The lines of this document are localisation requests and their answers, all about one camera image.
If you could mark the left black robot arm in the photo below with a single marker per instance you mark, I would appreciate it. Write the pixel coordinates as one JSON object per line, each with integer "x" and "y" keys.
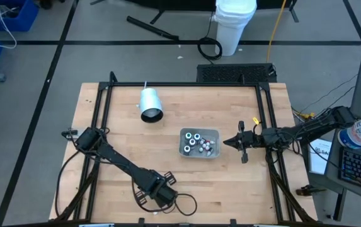
{"x": 120, "y": 162}

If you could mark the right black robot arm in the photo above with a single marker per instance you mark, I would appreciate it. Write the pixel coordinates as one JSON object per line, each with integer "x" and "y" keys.
{"x": 312, "y": 127}

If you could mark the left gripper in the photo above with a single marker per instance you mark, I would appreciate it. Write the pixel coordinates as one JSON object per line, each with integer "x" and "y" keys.
{"x": 165, "y": 196}

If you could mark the white paper sheet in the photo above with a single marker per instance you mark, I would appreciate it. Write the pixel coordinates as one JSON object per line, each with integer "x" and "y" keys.
{"x": 323, "y": 157}

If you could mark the large black-tip food coloring bottle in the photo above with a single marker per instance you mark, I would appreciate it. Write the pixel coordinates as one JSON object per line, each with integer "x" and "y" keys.
{"x": 186, "y": 149}

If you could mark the black aluminium table frame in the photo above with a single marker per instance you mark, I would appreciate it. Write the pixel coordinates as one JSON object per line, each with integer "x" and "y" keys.
{"x": 183, "y": 84}

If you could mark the black rod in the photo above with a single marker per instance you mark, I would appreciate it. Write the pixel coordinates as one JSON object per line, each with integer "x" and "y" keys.
{"x": 152, "y": 28}

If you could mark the large blue-tip food coloring bottle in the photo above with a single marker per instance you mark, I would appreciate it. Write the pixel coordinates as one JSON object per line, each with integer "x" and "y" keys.
{"x": 197, "y": 136}

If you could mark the white cup sideways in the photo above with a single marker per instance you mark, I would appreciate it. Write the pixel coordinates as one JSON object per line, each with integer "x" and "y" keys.
{"x": 150, "y": 102}

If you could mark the grey desk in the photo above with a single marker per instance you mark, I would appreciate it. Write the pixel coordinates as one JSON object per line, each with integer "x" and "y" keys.
{"x": 333, "y": 160}

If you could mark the white trash can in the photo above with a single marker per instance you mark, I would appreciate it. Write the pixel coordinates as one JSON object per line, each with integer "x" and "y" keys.
{"x": 233, "y": 25}

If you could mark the white wipes canister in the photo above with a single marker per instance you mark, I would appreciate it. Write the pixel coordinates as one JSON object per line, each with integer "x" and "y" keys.
{"x": 359, "y": 132}

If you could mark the yellow tag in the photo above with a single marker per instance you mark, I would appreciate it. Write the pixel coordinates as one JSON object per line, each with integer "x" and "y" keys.
{"x": 255, "y": 120}

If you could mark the black clamp tool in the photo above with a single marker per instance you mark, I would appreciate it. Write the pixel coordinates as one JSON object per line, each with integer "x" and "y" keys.
{"x": 307, "y": 190}

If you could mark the black perforated computer case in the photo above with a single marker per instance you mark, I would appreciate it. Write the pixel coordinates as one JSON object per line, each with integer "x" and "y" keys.
{"x": 230, "y": 74}

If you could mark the black fabric room divider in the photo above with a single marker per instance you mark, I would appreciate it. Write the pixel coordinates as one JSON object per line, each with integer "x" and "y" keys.
{"x": 183, "y": 3}

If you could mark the white plastic bin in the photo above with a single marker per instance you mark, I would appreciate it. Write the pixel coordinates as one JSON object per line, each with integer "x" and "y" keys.
{"x": 213, "y": 132}

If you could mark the small red dropper bottle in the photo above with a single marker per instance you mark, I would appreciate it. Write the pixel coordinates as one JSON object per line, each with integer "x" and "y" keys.
{"x": 211, "y": 141}

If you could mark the large blue storage bin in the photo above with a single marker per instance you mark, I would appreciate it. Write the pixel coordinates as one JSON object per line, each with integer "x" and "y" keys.
{"x": 26, "y": 19}

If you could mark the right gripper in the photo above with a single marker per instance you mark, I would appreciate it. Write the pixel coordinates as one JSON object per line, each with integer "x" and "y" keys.
{"x": 252, "y": 140}

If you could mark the metal mounting bracket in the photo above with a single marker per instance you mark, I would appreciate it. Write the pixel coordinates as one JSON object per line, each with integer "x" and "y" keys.
{"x": 78, "y": 130}

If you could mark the large green-tip food coloring bottle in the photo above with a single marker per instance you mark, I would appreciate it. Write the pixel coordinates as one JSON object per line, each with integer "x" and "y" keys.
{"x": 188, "y": 135}

